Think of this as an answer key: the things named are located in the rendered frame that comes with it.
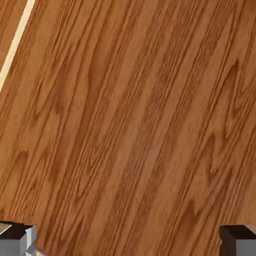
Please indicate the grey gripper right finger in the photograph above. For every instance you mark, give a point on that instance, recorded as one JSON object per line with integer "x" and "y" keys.
{"x": 243, "y": 245}

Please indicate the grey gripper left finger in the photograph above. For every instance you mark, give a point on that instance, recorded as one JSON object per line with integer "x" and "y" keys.
{"x": 14, "y": 243}

